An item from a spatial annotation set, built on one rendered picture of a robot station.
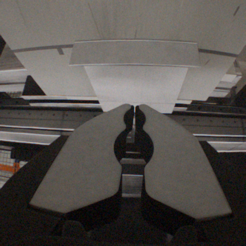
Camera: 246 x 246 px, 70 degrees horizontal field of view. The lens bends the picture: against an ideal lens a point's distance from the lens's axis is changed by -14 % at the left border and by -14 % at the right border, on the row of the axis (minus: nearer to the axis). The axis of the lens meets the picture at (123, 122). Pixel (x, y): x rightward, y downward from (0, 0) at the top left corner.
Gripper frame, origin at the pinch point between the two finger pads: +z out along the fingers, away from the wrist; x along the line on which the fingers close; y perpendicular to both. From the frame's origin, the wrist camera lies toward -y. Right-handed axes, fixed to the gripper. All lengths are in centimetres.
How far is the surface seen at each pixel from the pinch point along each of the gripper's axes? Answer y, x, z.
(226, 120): 17.6, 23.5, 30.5
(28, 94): 3.4, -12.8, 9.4
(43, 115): 18.2, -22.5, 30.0
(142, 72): -0.5, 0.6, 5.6
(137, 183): 10.3, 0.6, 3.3
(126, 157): 21.2, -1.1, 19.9
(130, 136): 14.6, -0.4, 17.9
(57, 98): 3.9, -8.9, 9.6
